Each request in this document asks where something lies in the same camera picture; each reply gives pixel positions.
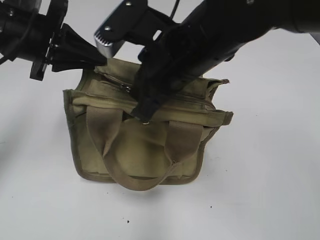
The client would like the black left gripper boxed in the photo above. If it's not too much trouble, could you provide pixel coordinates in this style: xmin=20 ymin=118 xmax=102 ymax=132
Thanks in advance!
xmin=0 ymin=0 xmax=107 ymax=81

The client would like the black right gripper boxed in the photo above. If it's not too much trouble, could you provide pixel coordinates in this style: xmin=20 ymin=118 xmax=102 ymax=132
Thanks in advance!
xmin=131 ymin=21 xmax=237 ymax=123

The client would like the olive yellow canvas bag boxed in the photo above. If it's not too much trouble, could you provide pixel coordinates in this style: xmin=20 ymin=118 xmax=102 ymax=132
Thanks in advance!
xmin=63 ymin=59 xmax=233 ymax=191

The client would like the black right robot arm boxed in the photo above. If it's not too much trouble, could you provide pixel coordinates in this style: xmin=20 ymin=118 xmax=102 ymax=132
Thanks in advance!
xmin=131 ymin=0 xmax=320 ymax=123

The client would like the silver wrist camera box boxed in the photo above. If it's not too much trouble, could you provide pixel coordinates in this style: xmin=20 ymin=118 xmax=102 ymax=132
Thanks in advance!
xmin=93 ymin=24 xmax=125 ymax=59

